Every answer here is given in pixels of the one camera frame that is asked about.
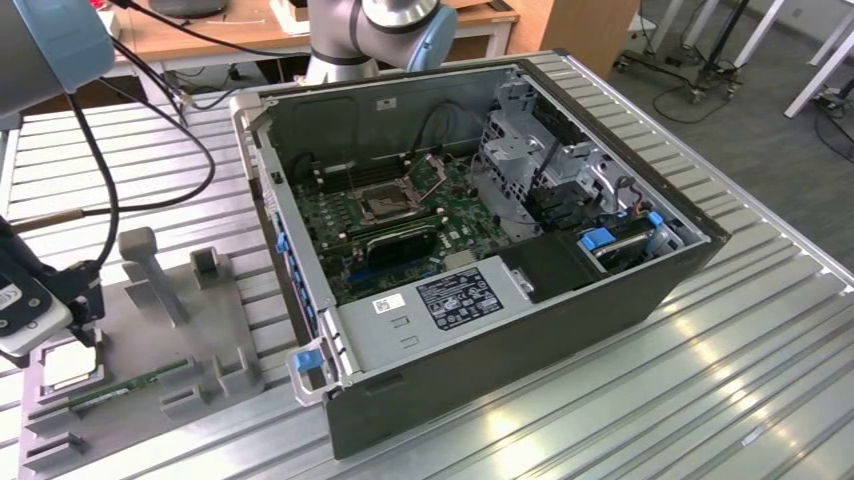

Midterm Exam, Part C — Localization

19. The silver CPU with green rim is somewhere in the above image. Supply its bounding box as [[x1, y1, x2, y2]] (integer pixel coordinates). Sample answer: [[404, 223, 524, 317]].
[[39, 343, 110, 397]]

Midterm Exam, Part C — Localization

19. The blue expansion slot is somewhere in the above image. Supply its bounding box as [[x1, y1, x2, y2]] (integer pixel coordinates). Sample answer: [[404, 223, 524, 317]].
[[344, 267, 436, 289]]

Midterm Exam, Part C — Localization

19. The CPU socket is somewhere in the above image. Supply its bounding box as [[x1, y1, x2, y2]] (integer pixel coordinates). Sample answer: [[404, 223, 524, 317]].
[[353, 180, 434, 227]]

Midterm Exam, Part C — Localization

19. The black RAM slot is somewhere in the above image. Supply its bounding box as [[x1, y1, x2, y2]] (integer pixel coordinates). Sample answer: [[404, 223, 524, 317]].
[[317, 164, 410, 184], [314, 159, 409, 179], [312, 155, 406, 174]]

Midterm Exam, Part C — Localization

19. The grey plastic parts rack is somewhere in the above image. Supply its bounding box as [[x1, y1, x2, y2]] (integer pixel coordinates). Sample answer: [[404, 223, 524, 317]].
[[19, 227, 269, 474]]

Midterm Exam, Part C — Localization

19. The green RAM stick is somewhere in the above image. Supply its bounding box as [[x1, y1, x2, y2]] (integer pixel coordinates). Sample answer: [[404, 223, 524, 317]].
[[66, 361, 190, 412]]

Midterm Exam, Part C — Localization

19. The blue card retainer strip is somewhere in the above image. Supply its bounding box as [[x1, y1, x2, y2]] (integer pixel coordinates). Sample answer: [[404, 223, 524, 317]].
[[271, 219, 317, 321]]

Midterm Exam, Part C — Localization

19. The silver power supply unit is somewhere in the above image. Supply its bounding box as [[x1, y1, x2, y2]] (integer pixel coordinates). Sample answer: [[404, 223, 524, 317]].
[[332, 255, 537, 375]]

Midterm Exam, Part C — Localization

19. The glossy black rectangular plate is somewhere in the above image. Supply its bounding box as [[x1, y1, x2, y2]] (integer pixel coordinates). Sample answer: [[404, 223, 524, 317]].
[[365, 228, 440, 269]]

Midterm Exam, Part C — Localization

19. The dark round object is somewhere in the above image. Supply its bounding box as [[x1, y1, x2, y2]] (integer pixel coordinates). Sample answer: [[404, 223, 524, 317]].
[[147, 0, 230, 17]]

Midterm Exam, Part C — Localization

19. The green motherboard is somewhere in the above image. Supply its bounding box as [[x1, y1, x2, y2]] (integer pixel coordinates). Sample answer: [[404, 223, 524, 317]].
[[292, 155, 516, 307]]

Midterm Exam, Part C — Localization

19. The black open PC case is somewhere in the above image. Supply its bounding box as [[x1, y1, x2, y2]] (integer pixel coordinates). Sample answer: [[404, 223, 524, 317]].
[[230, 48, 733, 461]]

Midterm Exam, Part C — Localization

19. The silver drive cage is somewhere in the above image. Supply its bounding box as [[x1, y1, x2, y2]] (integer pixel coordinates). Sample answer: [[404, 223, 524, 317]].
[[477, 67, 620, 231]]

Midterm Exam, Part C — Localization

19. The blue disk carrier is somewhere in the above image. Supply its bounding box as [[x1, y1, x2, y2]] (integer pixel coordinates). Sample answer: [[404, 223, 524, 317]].
[[577, 210, 664, 275]]

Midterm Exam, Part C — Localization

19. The wooden cabinet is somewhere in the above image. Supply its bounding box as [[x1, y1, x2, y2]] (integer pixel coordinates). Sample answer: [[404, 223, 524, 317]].
[[510, 0, 642, 79]]

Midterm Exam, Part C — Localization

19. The black rolling stand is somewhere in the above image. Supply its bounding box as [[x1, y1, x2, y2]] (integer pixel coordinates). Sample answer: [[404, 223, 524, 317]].
[[613, 0, 753, 104]]

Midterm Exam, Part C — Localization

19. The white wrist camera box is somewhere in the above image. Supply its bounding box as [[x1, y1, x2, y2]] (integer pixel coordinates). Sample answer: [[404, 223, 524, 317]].
[[0, 277, 74, 357]]

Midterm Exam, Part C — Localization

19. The tan cable sleeve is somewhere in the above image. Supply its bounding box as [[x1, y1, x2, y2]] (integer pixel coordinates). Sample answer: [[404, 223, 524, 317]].
[[10, 208, 87, 235]]

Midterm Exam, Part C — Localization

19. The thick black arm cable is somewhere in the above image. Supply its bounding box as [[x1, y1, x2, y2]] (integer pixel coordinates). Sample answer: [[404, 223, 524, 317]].
[[63, 89, 123, 269], [79, 37, 219, 217]]

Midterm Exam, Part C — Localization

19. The metal socket cover frame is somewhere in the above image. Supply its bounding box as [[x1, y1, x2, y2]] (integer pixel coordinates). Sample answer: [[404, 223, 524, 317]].
[[398, 153, 464, 201]]

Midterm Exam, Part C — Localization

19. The wooden desk with white frame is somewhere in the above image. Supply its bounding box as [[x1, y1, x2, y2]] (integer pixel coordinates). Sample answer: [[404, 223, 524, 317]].
[[99, 0, 522, 69]]

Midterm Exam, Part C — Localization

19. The dark internal cable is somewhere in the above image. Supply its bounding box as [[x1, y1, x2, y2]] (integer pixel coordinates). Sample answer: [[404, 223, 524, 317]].
[[412, 101, 470, 157]]

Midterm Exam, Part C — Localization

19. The white table frame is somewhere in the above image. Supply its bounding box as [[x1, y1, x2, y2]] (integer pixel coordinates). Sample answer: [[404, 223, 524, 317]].
[[733, 0, 854, 119]]

